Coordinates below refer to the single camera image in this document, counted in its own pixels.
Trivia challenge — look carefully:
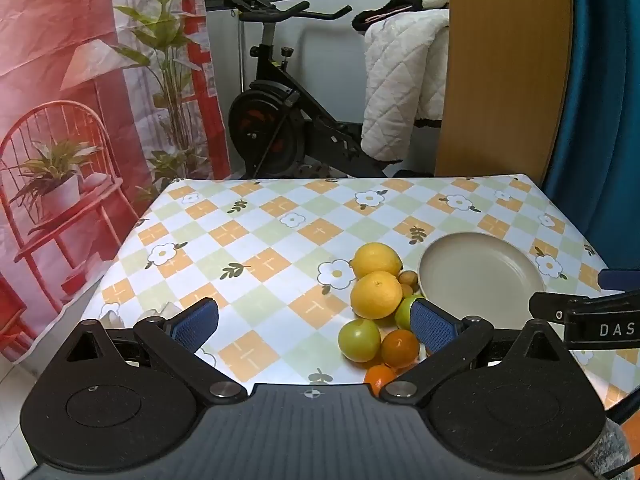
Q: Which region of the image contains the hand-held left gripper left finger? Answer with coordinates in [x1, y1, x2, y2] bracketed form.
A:
[64, 298, 248, 406]

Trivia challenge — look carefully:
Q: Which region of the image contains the dark orange tangerine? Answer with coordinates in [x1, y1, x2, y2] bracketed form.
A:
[381, 329, 421, 367]

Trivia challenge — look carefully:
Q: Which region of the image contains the floral checkered tablecloth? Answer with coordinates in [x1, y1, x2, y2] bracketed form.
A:
[82, 174, 640, 411]

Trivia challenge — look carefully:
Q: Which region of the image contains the wooden board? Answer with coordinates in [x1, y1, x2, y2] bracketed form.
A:
[434, 0, 573, 181]

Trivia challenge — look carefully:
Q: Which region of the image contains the black exercise bike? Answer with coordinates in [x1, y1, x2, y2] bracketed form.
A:
[220, 0, 416, 181]

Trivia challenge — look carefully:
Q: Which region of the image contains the black garment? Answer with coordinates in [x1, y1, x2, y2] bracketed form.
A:
[351, 0, 448, 36]

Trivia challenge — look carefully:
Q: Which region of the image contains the white quilted blanket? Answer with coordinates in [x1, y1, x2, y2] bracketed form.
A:
[360, 9, 451, 163]

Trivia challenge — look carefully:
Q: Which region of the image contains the teal curtain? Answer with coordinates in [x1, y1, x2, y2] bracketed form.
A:
[542, 0, 640, 271]

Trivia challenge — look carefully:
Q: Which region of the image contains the small bright orange tangerine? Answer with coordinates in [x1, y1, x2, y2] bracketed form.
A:
[363, 365, 398, 397]

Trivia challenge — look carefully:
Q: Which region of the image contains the beige round plate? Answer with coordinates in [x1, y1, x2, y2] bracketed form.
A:
[418, 232, 547, 328]

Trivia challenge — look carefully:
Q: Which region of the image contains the red printed backdrop cloth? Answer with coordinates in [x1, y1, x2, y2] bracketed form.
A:
[0, 0, 233, 366]

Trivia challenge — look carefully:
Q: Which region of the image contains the yellow lemon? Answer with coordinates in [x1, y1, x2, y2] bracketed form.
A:
[350, 242, 404, 281]
[350, 271, 404, 320]

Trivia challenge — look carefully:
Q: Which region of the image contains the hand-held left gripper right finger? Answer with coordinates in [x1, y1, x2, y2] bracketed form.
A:
[379, 298, 568, 405]

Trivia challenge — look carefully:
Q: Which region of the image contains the green apple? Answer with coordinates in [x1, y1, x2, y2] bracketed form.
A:
[338, 318, 383, 363]
[395, 295, 426, 331]

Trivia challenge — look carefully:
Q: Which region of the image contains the grey fleece clothing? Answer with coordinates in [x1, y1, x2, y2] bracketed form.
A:
[592, 420, 632, 480]

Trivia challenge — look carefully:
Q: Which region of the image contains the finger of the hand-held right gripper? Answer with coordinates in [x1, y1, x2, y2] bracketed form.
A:
[529, 291, 640, 323]
[598, 268, 640, 292]

